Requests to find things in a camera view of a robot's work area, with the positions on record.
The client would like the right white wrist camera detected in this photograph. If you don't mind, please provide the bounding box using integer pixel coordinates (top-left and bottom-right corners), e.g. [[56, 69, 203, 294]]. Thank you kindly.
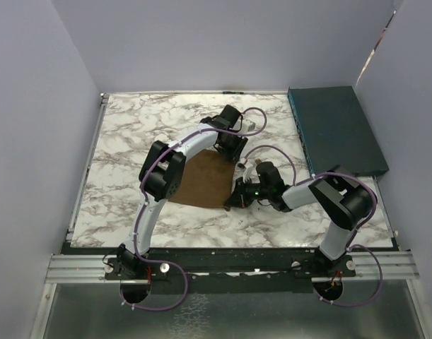
[[237, 158, 258, 183]]

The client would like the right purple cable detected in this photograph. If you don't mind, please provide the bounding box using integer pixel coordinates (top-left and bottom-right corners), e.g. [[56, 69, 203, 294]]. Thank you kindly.
[[243, 145, 385, 308]]

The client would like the brown cloth napkin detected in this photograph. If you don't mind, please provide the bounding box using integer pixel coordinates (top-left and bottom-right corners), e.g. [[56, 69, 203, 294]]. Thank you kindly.
[[170, 150, 235, 209]]

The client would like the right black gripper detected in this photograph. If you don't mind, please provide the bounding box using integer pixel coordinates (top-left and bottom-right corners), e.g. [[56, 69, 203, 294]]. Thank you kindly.
[[225, 177, 272, 209]]

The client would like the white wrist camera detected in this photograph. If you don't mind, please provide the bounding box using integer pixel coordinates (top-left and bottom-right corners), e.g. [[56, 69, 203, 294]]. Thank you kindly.
[[237, 158, 258, 183], [239, 119, 256, 134]]

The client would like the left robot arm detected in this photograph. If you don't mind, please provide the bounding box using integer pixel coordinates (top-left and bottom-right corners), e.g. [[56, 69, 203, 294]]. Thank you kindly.
[[117, 105, 249, 279]]

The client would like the dark teal flat box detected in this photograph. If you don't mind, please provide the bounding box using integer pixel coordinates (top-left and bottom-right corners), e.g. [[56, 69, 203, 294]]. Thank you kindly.
[[287, 86, 389, 177]]

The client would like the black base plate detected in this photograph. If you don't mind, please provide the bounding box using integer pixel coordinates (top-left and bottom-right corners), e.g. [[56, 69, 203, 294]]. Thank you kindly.
[[59, 246, 358, 294]]

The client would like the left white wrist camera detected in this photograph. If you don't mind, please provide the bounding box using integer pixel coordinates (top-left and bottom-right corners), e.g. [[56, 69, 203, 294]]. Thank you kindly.
[[239, 119, 256, 134]]

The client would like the aluminium rail frame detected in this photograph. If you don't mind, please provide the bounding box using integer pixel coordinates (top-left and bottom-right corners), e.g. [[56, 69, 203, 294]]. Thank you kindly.
[[45, 251, 419, 284]]

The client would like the green black marker pen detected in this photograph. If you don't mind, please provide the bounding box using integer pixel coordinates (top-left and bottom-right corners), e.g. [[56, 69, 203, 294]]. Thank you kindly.
[[222, 90, 245, 95]]

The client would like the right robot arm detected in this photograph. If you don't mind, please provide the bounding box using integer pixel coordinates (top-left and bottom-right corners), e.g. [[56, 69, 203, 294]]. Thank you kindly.
[[224, 162, 378, 276]]

